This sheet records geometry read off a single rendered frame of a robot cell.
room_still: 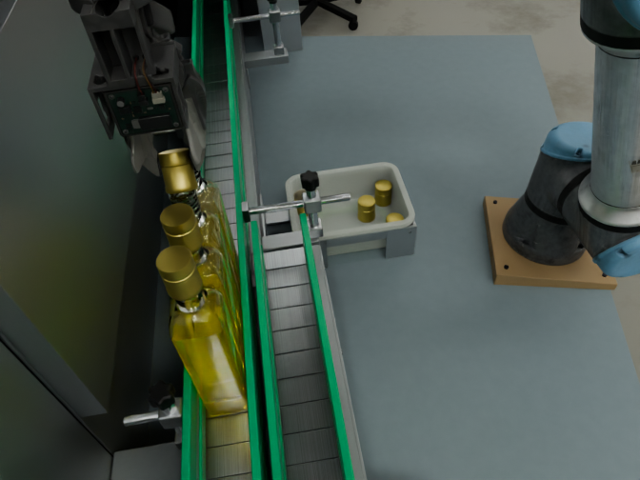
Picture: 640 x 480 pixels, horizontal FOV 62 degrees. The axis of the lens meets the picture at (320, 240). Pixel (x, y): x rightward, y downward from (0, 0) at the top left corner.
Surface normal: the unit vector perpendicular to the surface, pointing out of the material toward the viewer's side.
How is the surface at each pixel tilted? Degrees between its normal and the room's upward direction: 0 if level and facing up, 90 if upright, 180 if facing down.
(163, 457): 0
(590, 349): 0
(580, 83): 0
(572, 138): 9
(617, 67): 105
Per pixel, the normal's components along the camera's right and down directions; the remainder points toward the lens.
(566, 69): -0.06, -0.66
